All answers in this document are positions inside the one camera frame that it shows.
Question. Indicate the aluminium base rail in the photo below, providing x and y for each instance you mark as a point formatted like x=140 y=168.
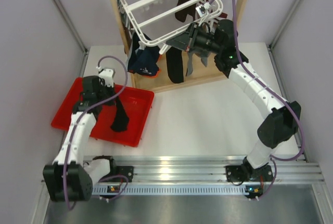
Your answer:
x=177 y=176

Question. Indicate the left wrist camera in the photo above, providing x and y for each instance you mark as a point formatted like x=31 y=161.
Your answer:
x=107 y=74

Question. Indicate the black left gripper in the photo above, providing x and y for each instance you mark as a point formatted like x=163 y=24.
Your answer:
x=111 y=89

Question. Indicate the white plastic clip hanger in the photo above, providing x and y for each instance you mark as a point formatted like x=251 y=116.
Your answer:
x=153 y=22

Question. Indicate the black sock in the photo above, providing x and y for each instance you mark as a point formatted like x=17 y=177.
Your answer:
x=174 y=62
x=121 y=119

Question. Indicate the red plastic tray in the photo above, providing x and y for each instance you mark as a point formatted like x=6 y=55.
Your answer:
x=136 y=102

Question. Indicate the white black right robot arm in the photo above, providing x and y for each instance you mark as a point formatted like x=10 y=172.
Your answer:
x=281 y=118

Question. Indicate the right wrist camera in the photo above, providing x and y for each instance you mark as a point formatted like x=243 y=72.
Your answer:
x=204 y=12

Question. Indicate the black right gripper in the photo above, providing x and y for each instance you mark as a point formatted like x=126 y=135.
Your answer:
x=189 y=37

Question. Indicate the wooden hanger stand frame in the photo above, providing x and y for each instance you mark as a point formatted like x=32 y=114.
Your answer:
x=200 y=74

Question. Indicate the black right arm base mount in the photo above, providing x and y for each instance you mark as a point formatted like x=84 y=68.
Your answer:
x=238 y=174

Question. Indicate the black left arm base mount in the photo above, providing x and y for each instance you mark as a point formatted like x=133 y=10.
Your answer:
x=119 y=174

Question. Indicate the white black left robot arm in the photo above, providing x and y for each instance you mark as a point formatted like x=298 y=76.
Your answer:
x=66 y=178

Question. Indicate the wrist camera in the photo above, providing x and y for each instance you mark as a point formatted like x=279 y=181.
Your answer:
x=107 y=74
x=204 y=12

